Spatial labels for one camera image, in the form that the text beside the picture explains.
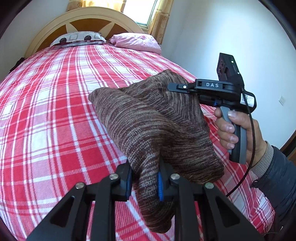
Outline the brown knitted sweater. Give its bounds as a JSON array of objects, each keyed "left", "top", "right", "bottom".
[{"left": 88, "top": 70, "right": 224, "bottom": 233}]

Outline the right forearm dark sleeve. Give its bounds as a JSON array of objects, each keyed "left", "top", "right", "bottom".
[{"left": 251, "top": 144, "right": 295, "bottom": 226}]

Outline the right hand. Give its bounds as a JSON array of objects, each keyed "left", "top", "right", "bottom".
[{"left": 214, "top": 107, "right": 268, "bottom": 168}]

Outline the pink pillow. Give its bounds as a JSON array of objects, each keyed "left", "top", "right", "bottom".
[{"left": 109, "top": 33, "right": 162, "bottom": 54}]

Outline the yellow curtain by headboard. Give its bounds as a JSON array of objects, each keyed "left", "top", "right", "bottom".
[{"left": 66, "top": 0, "right": 173, "bottom": 44}]

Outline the bright window behind bed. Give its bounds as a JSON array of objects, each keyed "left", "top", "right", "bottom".
[{"left": 123, "top": 0, "right": 158, "bottom": 26}]

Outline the red plaid bed sheet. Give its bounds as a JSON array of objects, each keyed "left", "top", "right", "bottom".
[{"left": 0, "top": 43, "right": 276, "bottom": 241}]

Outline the cream wooden headboard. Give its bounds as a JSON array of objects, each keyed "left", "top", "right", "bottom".
[{"left": 24, "top": 7, "right": 143, "bottom": 58}]

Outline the grey patterned pillow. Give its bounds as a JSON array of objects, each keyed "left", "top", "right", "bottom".
[{"left": 50, "top": 31, "right": 106, "bottom": 47}]

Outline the black camera box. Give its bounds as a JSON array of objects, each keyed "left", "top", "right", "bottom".
[{"left": 216, "top": 53, "right": 244, "bottom": 88}]

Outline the white wall socket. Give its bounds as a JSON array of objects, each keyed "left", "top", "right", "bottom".
[{"left": 279, "top": 95, "right": 285, "bottom": 106}]

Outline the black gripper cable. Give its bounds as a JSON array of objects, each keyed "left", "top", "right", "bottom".
[{"left": 225, "top": 87, "right": 257, "bottom": 198}]

